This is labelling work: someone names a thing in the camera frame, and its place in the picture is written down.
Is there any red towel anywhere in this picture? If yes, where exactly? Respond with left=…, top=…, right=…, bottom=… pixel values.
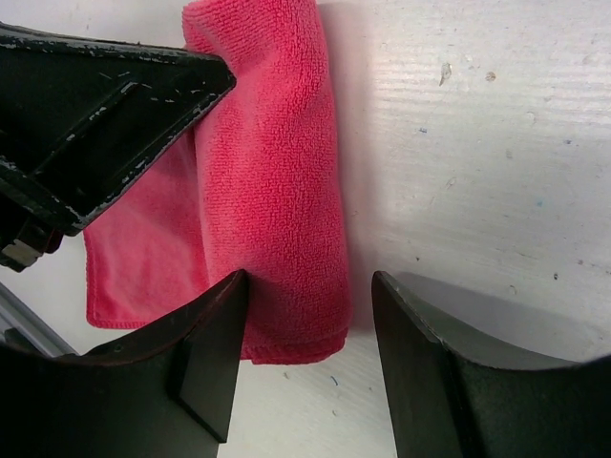
left=84, top=1, right=352, bottom=364

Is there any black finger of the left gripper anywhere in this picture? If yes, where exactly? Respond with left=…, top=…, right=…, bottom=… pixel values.
left=1, top=24, right=236, bottom=272

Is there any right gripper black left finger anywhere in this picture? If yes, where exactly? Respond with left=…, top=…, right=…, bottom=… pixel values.
left=1, top=270, right=248, bottom=457

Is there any aluminium front rail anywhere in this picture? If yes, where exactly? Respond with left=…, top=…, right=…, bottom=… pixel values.
left=0, top=284, right=76, bottom=358

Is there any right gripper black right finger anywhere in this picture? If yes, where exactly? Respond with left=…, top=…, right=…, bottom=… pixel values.
left=371, top=271, right=610, bottom=457

